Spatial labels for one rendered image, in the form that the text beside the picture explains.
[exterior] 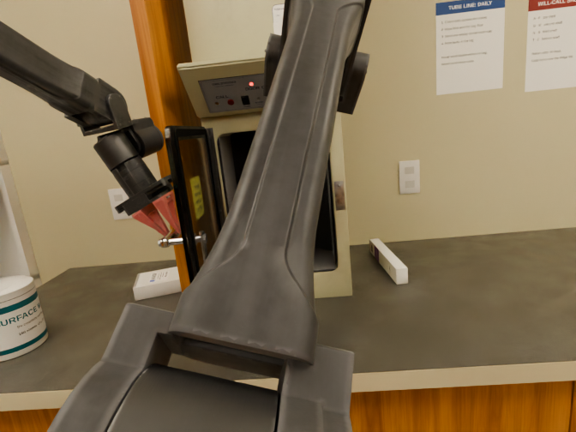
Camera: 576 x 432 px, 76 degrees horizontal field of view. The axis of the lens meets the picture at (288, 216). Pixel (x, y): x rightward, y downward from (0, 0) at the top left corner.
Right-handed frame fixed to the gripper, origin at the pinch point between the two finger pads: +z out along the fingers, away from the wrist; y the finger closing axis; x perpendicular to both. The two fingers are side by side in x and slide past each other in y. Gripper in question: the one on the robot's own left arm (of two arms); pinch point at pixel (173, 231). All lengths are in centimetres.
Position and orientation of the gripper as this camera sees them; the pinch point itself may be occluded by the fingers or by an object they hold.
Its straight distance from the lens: 72.1
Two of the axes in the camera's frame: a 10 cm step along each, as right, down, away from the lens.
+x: 0.3, 2.4, -9.7
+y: -8.6, 5.0, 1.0
